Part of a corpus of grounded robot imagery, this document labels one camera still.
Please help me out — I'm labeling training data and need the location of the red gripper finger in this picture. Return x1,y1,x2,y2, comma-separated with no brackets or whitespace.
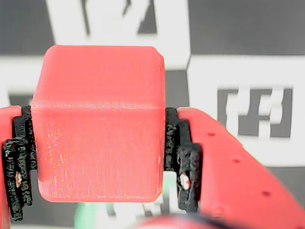
164,107,305,229
0,105,38,229

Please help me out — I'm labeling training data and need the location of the red cube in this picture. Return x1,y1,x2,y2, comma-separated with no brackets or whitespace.
30,44,166,203

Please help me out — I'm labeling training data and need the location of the black white checkerboard marker mat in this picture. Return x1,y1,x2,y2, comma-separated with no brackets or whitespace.
0,0,305,229

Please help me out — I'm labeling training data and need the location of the green ring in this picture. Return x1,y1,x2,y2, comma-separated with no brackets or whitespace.
73,170,178,229

